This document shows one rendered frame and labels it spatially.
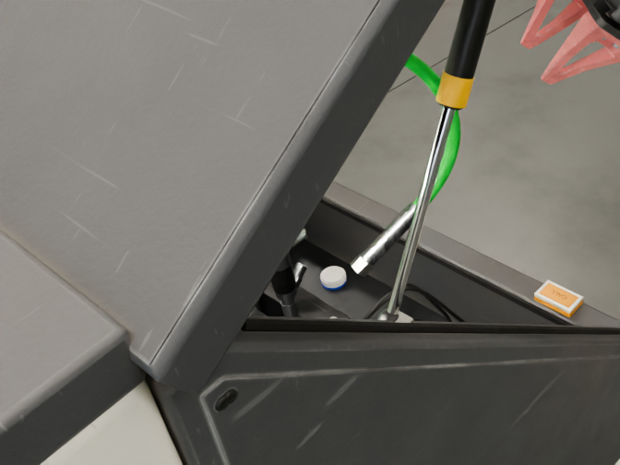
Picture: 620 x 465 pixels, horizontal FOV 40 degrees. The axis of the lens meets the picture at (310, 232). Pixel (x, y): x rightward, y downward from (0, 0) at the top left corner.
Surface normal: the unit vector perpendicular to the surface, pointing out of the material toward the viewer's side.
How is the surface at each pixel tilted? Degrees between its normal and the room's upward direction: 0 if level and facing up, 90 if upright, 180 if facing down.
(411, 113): 0
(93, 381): 90
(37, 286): 0
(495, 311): 90
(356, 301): 0
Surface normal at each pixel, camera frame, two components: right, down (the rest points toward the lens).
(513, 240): -0.15, -0.74
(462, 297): -0.69, 0.55
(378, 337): 0.37, -0.92
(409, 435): 0.70, 0.39
